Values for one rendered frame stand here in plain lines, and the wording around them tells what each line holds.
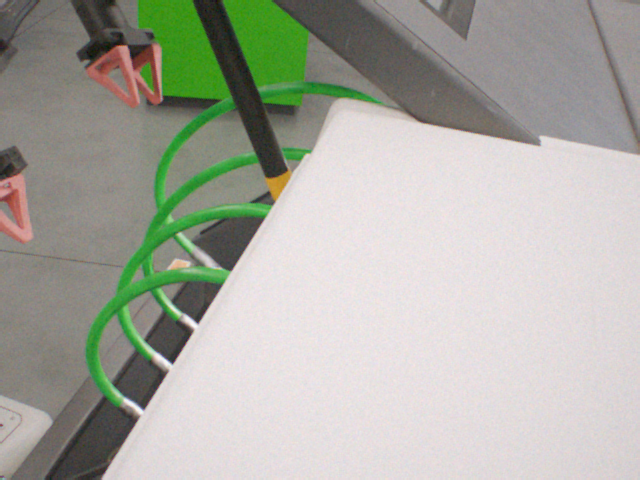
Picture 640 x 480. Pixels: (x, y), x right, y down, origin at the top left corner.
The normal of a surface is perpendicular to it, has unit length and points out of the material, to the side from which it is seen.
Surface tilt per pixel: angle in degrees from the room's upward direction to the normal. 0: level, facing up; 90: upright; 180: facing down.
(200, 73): 90
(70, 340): 0
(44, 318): 0
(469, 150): 0
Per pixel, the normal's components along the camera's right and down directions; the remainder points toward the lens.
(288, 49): 0.07, 0.54
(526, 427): 0.11, -0.84
